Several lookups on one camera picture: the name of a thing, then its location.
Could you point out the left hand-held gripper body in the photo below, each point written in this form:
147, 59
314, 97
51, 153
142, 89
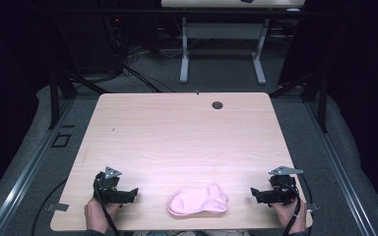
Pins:
110, 195

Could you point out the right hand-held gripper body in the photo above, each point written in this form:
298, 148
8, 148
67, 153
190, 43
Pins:
280, 193

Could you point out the pink sock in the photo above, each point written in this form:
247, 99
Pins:
198, 200

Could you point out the person's left hand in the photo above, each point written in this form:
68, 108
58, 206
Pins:
96, 218

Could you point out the person's right hand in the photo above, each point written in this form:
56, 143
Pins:
292, 218

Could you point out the black metal stand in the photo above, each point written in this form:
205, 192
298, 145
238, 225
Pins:
54, 98
323, 105

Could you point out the dark equipment rack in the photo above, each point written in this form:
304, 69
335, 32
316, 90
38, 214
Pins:
114, 39

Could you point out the desk with grey legs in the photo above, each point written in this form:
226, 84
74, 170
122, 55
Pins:
223, 31

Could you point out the grey metal table bracket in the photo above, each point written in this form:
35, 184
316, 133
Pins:
57, 207
313, 206

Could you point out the aluminium floor rail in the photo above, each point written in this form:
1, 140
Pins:
338, 170
29, 170

